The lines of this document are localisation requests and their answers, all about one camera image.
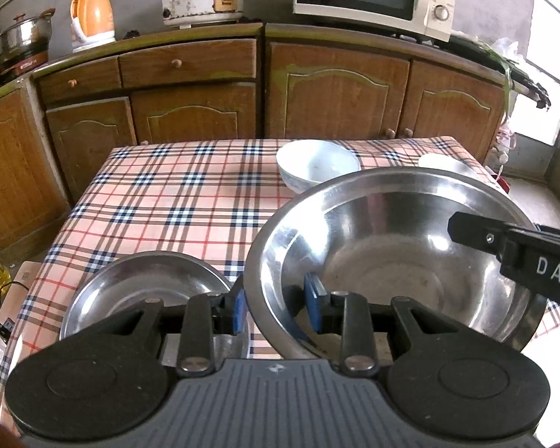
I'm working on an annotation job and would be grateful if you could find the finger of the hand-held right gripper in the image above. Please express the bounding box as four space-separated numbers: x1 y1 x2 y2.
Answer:
448 211 539 256

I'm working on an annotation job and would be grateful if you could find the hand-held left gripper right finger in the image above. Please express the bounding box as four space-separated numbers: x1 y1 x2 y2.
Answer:
303 273 488 378

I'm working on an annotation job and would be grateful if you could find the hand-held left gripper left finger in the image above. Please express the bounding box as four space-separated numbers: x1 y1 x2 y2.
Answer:
75 289 250 378

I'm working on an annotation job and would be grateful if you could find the white ceramic bowl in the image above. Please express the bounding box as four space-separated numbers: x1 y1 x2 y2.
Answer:
417 153 483 183

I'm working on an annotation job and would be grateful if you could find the steel bowl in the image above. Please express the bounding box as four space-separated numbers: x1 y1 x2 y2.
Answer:
243 167 549 360

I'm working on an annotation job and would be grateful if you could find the large steel plate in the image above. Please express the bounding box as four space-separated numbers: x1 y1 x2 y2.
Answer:
58 251 253 369

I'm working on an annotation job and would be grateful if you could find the blue patterned ceramic bowl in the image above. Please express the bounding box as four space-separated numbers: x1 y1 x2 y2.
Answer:
276 140 362 195

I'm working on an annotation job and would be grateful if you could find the pink hanging bag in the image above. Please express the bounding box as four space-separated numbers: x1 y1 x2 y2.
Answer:
495 116 516 164

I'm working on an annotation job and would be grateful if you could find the plaid tablecloth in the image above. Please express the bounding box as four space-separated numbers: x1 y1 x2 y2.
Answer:
0 136 560 425

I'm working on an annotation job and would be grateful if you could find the green onion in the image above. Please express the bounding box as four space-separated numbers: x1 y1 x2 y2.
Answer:
483 49 519 113

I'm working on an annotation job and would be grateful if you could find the dark flat tray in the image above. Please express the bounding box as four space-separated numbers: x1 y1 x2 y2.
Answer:
448 35 551 108

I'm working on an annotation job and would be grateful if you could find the white plastic bag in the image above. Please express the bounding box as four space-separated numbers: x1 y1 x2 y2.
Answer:
490 37 526 61

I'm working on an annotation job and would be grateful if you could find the window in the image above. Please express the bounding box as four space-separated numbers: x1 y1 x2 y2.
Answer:
508 0 560 150

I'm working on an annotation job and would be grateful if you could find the wooden kitchen cabinet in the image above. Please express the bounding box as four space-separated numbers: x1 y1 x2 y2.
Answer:
0 21 509 262

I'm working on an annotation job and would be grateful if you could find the cardboard box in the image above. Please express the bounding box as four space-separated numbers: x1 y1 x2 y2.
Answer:
0 261 43 318

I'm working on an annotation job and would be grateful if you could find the orange electric kettle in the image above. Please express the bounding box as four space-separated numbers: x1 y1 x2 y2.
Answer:
70 0 116 53

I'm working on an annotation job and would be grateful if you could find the red black induction cooker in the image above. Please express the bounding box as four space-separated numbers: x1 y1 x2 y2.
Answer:
0 49 50 78

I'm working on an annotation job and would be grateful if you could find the steel pot with lid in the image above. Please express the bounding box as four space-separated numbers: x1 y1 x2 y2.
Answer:
0 8 57 63

